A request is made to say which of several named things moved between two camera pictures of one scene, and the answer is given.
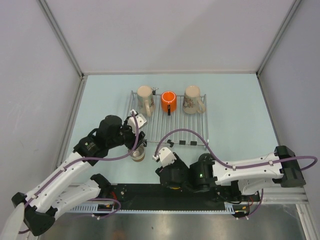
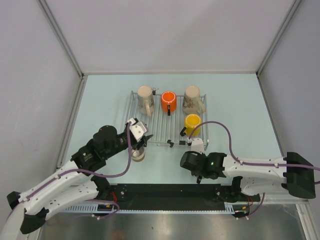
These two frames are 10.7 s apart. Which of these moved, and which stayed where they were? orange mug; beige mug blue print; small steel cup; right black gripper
Moved: right black gripper
Stayed: orange mug; small steel cup; beige mug blue print
